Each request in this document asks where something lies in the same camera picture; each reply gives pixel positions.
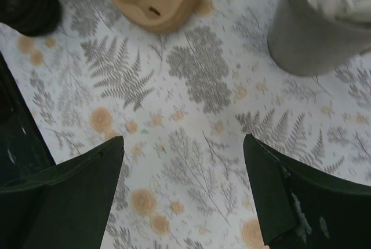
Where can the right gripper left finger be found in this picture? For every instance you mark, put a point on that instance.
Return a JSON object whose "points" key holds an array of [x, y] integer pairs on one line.
{"points": [[64, 206]]}

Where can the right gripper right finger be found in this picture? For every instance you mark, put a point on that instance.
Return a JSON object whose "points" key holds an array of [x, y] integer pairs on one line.
{"points": [[299, 206]]}

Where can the floral table mat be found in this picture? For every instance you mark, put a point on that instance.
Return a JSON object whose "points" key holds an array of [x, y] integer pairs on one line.
{"points": [[183, 103]]}

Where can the grey straw holder cup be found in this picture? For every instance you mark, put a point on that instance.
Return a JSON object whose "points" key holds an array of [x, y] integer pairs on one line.
{"points": [[303, 42]]}

